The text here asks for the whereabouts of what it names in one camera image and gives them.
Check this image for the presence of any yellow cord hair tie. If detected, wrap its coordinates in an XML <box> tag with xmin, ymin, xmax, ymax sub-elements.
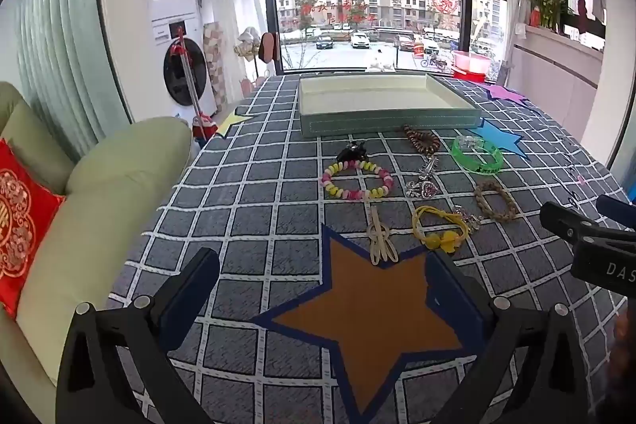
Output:
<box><xmin>411</xmin><ymin>204</ymin><xmax>470</xmax><ymax>252</ymax></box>

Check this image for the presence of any green jewelry tray cream lining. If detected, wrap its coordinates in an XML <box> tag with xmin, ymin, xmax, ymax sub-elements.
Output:
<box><xmin>298</xmin><ymin>73</ymin><xmax>483</xmax><ymax>139</ymax></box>

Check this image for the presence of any brown braided bracelet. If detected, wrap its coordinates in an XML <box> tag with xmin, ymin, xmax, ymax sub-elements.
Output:
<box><xmin>473</xmin><ymin>180</ymin><xmax>522</xmax><ymax>223</ymax></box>

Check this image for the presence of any grey checked star tablecloth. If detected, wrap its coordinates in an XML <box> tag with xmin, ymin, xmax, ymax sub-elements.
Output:
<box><xmin>107</xmin><ymin>74</ymin><xmax>629</xmax><ymax>424</ymax></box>

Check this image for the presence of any green flower plant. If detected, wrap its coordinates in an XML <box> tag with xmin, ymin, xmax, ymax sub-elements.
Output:
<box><xmin>522</xmin><ymin>0</ymin><xmax>572</xmax><ymax>30</ymax></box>

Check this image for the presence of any silver heart pendant pink gem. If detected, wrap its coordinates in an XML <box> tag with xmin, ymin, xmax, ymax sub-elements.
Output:
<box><xmin>403</xmin><ymin>178</ymin><xmax>439</xmax><ymax>199</ymax></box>

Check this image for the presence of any red basin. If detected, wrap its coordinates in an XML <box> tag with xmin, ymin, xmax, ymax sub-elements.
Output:
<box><xmin>450</xmin><ymin>50</ymin><xmax>493</xmax><ymax>82</ymax></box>

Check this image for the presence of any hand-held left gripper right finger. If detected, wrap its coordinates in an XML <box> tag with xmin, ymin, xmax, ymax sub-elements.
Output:
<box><xmin>425</xmin><ymin>250</ymin><xmax>604</xmax><ymax>424</ymax></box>

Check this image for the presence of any small silver charm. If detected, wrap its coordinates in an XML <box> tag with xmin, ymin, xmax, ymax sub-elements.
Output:
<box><xmin>452</xmin><ymin>205</ymin><xmax>484</xmax><ymax>231</ymax></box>

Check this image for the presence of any dark wall picture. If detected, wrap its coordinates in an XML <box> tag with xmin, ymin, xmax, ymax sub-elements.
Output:
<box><xmin>566</xmin><ymin>0</ymin><xmax>608</xmax><ymax>40</ymax></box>

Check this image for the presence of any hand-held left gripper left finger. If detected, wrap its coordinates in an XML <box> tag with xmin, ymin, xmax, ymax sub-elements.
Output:
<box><xmin>54</xmin><ymin>246</ymin><xmax>222</xmax><ymax>424</ymax></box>

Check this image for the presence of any white plush toy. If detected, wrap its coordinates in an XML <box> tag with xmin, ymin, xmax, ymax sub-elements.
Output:
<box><xmin>365</xmin><ymin>51</ymin><xmax>398</xmax><ymax>72</ymax></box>

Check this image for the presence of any brown wooden bead bracelet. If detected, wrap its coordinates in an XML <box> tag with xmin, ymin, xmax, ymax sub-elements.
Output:
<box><xmin>402</xmin><ymin>124</ymin><xmax>440</xmax><ymax>154</ymax></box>

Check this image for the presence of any red mop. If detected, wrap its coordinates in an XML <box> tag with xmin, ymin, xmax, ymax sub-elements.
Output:
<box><xmin>171</xmin><ymin>27</ymin><xmax>218</xmax><ymax>141</ymax></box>

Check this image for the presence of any brown oval object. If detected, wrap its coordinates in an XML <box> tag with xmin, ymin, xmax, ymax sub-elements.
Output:
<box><xmin>258</xmin><ymin>31</ymin><xmax>281</xmax><ymax>64</ymax></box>

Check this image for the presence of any red embroidered cushion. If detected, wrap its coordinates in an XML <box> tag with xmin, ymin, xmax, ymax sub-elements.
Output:
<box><xmin>0</xmin><ymin>138</ymin><xmax>66</xmax><ymax>319</ymax></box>

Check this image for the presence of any black hair clip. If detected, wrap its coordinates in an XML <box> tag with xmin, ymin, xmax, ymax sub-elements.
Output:
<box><xmin>337</xmin><ymin>140</ymin><xmax>369</xmax><ymax>164</ymax></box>

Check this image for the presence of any green translucent bangle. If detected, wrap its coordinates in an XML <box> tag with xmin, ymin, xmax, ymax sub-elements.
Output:
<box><xmin>451</xmin><ymin>133</ymin><xmax>504</xmax><ymax>174</ymax></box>

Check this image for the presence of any pink yellow beaded bracelet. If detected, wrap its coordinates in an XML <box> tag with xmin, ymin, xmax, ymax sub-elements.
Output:
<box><xmin>321</xmin><ymin>159</ymin><xmax>393</xmax><ymax>201</ymax></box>

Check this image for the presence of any silver star hair clip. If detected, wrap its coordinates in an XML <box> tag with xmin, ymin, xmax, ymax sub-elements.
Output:
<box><xmin>416</xmin><ymin>155</ymin><xmax>440</xmax><ymax>181</ymax></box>

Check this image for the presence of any white side cabinet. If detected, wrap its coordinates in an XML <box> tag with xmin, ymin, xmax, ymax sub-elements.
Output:
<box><xmin>507</xmin><ymin>24</ymin><xmax>609</xmax><ymax>167</ymax></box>

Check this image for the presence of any beige checkered board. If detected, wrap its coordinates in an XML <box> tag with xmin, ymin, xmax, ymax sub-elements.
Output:
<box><xmin>203</xmin><ymin>23</ymin><xmax>228</xmax><ymax>104</ymax></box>

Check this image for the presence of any pale green sofa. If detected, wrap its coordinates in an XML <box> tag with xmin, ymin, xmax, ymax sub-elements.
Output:
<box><xmin>0</xmin><ymin>81</ymin><xmax>194</xmax><ymax>424</ymax></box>

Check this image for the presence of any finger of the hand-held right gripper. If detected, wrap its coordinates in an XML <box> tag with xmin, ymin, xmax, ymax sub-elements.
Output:
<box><xmin>596</xmin><ymin>194</ymin><xmax>636</xmax><ymax>221</ymax></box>
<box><xmin>540</xmin><ymin>201</ymin><xmax>636</xmax><ymax>252</ymax></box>

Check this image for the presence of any grey curtain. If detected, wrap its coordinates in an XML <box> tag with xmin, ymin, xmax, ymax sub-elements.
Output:
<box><xmin>15</xmin><ymin>0</ymin><xmax>135</xmax><ymax>151</ymax></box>

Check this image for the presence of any beige looped hair clip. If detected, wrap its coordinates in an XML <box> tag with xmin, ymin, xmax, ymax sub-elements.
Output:
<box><xmin>366</xmin><ymin>200</ymin><xmax>399</xmax><ymax>266</ymax></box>

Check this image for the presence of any white washing machine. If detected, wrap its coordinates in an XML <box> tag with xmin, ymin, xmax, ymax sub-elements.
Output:
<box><xmin>150</xmin><ymin>17</ymin><xmax>219</xmax><ymax>121</ymax></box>

